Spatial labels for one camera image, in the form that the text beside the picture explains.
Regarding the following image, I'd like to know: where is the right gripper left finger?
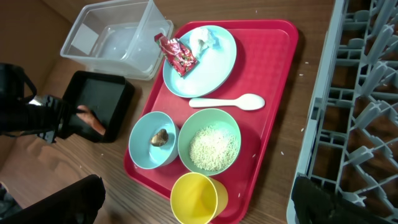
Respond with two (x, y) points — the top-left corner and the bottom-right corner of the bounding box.
(1, 174), (106, 224)

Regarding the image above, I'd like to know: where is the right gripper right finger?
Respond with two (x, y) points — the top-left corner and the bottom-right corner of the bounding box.
(291, 175), (395, 224)

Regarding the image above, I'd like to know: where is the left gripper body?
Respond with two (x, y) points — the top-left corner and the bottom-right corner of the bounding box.
(1, 95), (70, 144)

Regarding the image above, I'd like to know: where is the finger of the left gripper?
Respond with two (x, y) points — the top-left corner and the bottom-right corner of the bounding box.
(71, 108), (97, 123)

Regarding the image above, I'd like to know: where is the orange carrot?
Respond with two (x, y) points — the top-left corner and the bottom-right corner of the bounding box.
(76, 105), (106, 136)

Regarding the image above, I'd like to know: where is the small light blue bowl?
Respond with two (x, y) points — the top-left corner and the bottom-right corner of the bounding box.
(128, 111), (180, 170)

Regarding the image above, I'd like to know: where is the brown mushroom piece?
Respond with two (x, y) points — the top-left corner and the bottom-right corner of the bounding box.
(150, 129), (169, 147)

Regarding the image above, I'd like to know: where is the red snack wrapper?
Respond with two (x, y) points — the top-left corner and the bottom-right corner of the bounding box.
(154, 33), (198, 78)

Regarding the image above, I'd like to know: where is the green bowl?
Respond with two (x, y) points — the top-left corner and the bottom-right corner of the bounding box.
(178, 108), (242, 176)

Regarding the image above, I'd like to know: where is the white tissue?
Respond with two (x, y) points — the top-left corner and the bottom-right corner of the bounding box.
(189, 27), (216, 58)

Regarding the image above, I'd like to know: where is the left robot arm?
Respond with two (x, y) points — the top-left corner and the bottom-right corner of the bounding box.
(1, 63), (106, 143)

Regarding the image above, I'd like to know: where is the grey dishwasher rack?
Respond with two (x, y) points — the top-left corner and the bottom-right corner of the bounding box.
(293, 0), (397, 223)

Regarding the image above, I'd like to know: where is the black plastic tray bin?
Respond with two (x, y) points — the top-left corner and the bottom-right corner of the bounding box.
(57, 71), (135, 143)

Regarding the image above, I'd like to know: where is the clear plastic bin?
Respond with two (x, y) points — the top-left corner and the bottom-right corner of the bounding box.
(60, 0), (174, 80)

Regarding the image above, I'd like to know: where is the yellow plastic cup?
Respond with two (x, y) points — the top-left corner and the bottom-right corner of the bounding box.
(170, 172), (229, 224)

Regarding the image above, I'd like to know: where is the white plastic spoon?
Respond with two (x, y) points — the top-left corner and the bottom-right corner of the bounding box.
(188, 93), (266, 111)

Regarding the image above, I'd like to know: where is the red serving tray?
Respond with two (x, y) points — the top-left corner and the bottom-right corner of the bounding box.
(123, 19), (299, 224)

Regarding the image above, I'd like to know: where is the large light blue plate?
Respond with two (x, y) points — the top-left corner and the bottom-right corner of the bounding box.
(162, 25), (237, 98)

